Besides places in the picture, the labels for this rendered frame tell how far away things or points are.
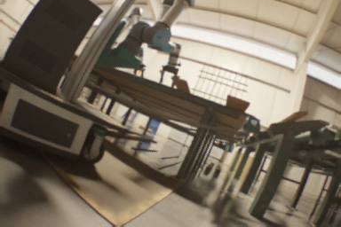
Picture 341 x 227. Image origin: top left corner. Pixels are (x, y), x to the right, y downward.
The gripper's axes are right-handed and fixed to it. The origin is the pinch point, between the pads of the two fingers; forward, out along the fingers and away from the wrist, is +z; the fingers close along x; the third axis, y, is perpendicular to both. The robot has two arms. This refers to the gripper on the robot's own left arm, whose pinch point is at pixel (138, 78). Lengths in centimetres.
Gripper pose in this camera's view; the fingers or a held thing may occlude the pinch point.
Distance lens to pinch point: 164.9
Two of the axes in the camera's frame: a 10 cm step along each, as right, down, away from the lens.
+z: -0.2, 10.0, -0.1
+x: -6.4, -0.1, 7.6
